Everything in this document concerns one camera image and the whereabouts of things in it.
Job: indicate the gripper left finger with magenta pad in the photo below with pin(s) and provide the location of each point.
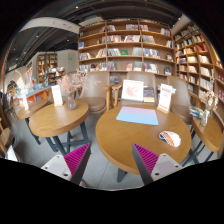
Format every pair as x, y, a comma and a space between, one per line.
70, 167

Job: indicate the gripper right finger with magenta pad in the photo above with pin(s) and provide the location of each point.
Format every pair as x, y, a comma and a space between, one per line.
153, 166

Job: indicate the white orange computer mouse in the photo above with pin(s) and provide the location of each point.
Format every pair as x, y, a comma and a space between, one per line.
170, 138

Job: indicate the blue pink mouse pad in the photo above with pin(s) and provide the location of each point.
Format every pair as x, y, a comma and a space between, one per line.
138, 115

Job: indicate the round wooden table left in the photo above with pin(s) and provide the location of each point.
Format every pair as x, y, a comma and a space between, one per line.
54, 123

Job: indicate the round wooden table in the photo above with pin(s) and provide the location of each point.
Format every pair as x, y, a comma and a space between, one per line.
115, 138
54, 123
210, 136

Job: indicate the round wooden table centre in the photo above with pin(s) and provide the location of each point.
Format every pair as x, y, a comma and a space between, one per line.
115, 138

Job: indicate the brown padded chair right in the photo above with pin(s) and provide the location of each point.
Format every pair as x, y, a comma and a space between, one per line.
180, 103

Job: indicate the brown padded chair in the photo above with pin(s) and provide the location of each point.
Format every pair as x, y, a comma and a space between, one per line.
98, 92
147, 78
180, 103

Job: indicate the round wooden table right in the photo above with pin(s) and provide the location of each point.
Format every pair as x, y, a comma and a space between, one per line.
210, 136

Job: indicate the small wooden table far left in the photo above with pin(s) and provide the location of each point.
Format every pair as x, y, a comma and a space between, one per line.
33, 108

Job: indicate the white sign stand right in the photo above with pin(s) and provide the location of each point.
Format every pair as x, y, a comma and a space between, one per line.
165, 98

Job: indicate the white sign stand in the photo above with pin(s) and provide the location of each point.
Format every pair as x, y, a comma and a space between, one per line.
57, 97
165, 98

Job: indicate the dark book on chair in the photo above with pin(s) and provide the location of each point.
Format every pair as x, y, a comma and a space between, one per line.
148, 94

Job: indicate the white picture display card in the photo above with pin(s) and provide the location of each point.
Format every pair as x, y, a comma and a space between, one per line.
132, 90

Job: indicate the orange blue display counter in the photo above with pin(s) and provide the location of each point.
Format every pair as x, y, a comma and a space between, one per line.
40, 94

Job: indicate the white sign stand left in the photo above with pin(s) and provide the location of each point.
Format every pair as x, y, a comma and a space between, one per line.
57, 97

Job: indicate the brown padded chair left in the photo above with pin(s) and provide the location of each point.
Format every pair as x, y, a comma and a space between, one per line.
98, 92

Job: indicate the glass vase with pink flowers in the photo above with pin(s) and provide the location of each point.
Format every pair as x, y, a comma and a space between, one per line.
69, 84

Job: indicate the brown padded chair centre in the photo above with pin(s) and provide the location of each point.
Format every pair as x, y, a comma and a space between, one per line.
147, 78

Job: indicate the glass vase with dried flowers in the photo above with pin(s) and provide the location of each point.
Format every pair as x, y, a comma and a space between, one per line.
210, 99

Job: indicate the distant wooden bookshelf left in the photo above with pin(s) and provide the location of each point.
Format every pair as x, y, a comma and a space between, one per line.
48, 70

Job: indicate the large wooden bookshelf back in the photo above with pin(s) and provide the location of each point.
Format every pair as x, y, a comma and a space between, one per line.
123, 45

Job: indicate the wooden bookshelf right wall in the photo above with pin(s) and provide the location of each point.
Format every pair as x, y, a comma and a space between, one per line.
198, 64

